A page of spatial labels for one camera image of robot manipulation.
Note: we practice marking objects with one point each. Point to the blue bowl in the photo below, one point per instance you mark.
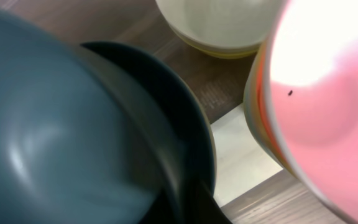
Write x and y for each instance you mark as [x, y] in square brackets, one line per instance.
[81, 141]
[171, 93]

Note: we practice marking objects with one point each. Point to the yellow small bowl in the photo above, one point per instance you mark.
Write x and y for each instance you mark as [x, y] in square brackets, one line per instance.
[214, 52]

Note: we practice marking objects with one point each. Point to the white small bowl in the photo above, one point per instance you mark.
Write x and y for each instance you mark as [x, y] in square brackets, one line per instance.
[223, 24]

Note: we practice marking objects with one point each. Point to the pink cup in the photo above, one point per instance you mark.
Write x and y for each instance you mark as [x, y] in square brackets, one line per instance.
[310, 90]

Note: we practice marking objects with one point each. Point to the cream bowl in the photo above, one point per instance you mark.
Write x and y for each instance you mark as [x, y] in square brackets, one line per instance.
[207, 154]

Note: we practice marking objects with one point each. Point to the clear plastic storage container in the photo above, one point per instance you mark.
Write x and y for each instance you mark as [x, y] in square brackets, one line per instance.
[251, 187]

